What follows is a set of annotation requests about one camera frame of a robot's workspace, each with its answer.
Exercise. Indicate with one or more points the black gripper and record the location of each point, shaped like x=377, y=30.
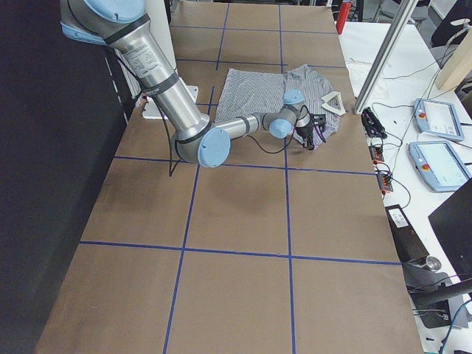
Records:
x=304, y=132

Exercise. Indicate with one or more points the blue white striped shirt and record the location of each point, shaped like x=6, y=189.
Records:
x=246, y=93

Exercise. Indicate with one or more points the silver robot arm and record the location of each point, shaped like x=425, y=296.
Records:
x=125, y=26

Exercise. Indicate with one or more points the black clamp tool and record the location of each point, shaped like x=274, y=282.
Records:
x=372, y=125

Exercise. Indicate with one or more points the orange black connector strip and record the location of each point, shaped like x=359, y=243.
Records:
x=383, y=172

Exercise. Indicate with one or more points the clear plastic bag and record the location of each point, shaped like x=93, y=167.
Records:
x=358, y=72

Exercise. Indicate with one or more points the brown paper table cover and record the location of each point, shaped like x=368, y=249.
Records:
x=280, y=250

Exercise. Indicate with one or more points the lower blue teach pendant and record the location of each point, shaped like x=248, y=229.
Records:
x=439, y=165

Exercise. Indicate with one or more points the blue teach pendant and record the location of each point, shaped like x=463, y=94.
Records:
x=438, y=118
x=439, y=165

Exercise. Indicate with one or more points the upper blue teach pendant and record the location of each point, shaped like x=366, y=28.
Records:
x=438, y=118

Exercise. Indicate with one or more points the black box with label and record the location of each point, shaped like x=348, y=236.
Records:
x=407, y=242

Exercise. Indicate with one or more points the red cylinder tube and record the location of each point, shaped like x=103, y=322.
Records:
x=344, y=11

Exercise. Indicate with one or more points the black monitor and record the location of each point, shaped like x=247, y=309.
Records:
x=451, y=223

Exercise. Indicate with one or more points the wooden board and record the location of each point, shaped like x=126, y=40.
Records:
x=459, y=64

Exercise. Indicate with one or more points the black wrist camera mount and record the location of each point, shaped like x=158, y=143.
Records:
x=319, y=120

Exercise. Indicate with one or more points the aluminium frame post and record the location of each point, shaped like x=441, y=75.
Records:
x=392, y=36

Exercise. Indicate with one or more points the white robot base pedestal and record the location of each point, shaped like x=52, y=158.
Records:
x=173, y=97

